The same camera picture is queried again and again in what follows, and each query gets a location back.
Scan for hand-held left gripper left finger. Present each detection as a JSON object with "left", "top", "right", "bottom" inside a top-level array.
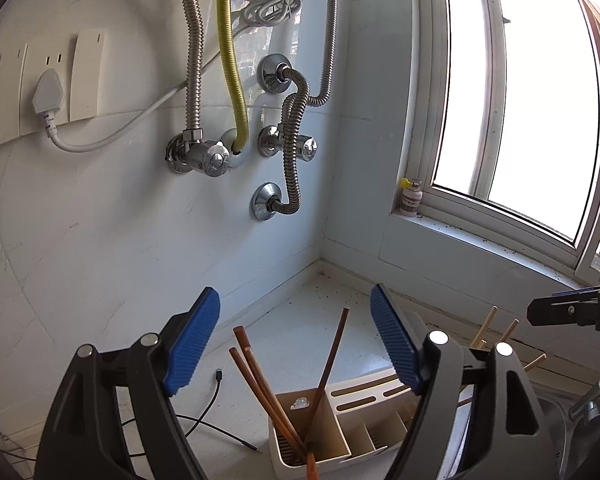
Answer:
[{"left": 32, "top": 287, "right": 221, "bottom": 480}]

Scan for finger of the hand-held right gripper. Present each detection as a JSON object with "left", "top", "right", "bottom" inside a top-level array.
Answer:
[
  {"left": 552, "top": 282, "right": 600, "bottom": 302},
  {"left": 526, "top": 298, "right": 600, "bottom": 332}
]

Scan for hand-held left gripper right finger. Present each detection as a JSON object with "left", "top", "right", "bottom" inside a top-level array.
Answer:
[{"left": 370, "top": 283, "right": 544, "bottom": 480}]

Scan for reddish brown chopstick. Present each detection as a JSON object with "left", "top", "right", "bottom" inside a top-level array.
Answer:
[
  {"left": 228, "top": 347, "right": 301, "bottom": 456},
  {"left": 232, "top": 326, "right": 311, "bottom": 461},
  {"left": 304, "top": 307, "right": 351, "bottom": 461},
  {"left": 242, "top": 346, "right": 281, "bottom": 411}
]

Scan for cream plastic utensil holder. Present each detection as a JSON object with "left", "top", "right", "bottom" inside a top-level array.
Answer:
[{"left": 267, "top": 365, "right": 476, "bottom": 480}]

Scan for chrome faucet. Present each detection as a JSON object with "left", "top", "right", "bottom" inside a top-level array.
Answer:
[{"left": 567, "top": 375, "right": 600, "bottom": 427}]

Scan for stainless steel sink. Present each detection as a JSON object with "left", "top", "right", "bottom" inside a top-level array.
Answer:
[{"left": 530, "top": 390, "right": 600, "bottom": 480}]

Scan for small plastic bottle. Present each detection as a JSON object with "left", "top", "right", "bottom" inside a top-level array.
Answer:
[{"left": 399, "top": 178, "right": 424, "bottom": 217}]

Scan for chrome angle valve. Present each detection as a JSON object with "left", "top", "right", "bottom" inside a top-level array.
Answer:
[
  {"left": 257, "top": 125, "right": 318, "bottom": 163},
  {"left": 166, "top": 129, "right": 231, "bottom": 178}
]

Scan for black cable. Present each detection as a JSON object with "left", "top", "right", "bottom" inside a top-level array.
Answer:
[
  {"left": 115, "top": 412, "right": 258, "bottom": 456},
  {"left": 170, "top": 369, "right": 226, "bottom": 438}
]

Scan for chrome wall flange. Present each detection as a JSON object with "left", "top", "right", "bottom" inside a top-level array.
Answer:
[
  {"left": 257, "top": 53, "right": 293, "bottom": 93},
  {"left": 251, "top": 182, "right": 283, "bottom": 222}
]

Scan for corrugated steel hose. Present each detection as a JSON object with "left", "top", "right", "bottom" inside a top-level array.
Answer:
[
  {"left": 270, "top": 150, "right": 303, "bottom": 216},
  {"left": 277, "top": 65, "right": 313, "bottom": 136},
  {"left": 307, "top": 0, "right": 342, "bottom": 108},
  {"left": 175, "top": 0, "right": 206, "bottom": 133}
]

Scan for white wall flange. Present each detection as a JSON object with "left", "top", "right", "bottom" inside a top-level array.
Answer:
[{"left": 220, "top": 129, "right": 254, "bottom": 169}]

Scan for white window frame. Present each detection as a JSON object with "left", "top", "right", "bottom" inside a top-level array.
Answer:
[{"left": 380, "top": 0, "right": 600, "bottom": 291}]

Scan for flexible metal and yellow hoses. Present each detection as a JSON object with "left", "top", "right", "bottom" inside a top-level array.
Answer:
[{"left": 31, "top": 0, "right": 311, "bottom": 153}]

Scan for yellow gas hose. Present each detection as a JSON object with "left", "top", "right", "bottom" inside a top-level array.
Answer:
[{"left": 215, "top": 0, "right": 251, "bottom": 153}]

